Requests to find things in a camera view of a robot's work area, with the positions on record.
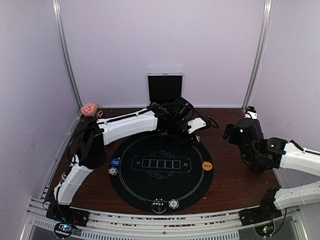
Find blue small blind button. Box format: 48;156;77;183
110;158;121;168

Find round black poker mat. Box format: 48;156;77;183
109;132;214;214

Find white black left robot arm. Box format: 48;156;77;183
49;97;207;222

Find red white patterned bowl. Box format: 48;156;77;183
80;103;98;117

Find aluminium poker case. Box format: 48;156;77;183
147;73;183;104

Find blue white chips front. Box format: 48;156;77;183
168;199;180;210

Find red floral plate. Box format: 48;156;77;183
80;109;104;123

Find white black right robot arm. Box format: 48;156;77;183
223;118;320;221

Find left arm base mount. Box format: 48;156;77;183
45;192;90;227

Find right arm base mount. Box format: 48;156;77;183
239;188;282;226

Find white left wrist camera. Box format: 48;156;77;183
187;117;207;134

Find blue white chips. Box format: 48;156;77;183
168;199;180;210
108;167;119;176

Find orange big blind button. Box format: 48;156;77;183
202;161;213;171

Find aluminium front rail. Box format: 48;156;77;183
18;198;310;240

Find clear round dealer button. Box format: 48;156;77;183
151;198;167;214

